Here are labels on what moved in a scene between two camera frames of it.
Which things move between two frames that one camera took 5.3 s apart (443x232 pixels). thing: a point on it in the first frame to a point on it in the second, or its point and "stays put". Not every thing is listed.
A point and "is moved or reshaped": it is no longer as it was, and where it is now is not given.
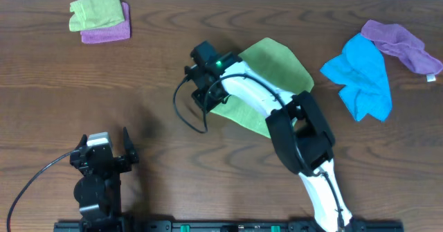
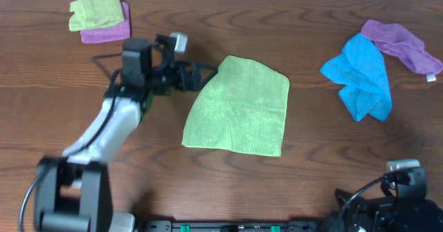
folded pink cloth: (109, 33) stays put
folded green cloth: (100, 7) stays put
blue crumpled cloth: (359, 67) stays put
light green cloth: (273, 59) is moved or reshaped
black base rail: (223, 226) stays put
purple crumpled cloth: (394, 40) stays put
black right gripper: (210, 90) to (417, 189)
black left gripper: (118, 160) to (187, 76)
